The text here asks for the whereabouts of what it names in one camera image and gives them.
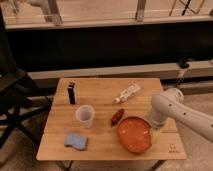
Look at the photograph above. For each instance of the translucent yellowish gripper tool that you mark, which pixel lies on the translucent yellowish gripper tool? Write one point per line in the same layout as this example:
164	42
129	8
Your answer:
156	132

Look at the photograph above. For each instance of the orange ceramic bowl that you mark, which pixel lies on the orange ceramic bowl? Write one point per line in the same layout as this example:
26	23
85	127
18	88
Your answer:
135	134

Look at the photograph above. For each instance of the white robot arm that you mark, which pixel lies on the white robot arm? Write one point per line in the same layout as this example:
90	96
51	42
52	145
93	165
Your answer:
169	103

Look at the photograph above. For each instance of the dark red brown object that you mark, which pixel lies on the dark red brown object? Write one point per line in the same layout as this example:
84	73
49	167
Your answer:
117	116

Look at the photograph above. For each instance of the clear plastic bottle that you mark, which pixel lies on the clear plastic bottle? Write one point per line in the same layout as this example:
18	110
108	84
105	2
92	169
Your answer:
127	93

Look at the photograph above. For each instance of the wooden folding table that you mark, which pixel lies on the wooden folding table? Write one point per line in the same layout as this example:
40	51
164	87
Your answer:
102	140

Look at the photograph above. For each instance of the blue sponge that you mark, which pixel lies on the blue sponge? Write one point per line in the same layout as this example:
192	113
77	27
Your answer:
77	141

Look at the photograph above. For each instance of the black rectangular box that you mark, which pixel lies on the black rectangular box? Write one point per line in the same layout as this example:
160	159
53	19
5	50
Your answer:
71	93

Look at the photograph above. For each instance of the black folding chair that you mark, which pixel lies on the black folding chair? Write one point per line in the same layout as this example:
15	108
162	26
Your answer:
15	86

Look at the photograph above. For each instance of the black clamp with cable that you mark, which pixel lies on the black clamp with cable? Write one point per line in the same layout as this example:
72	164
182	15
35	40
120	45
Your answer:
183	70

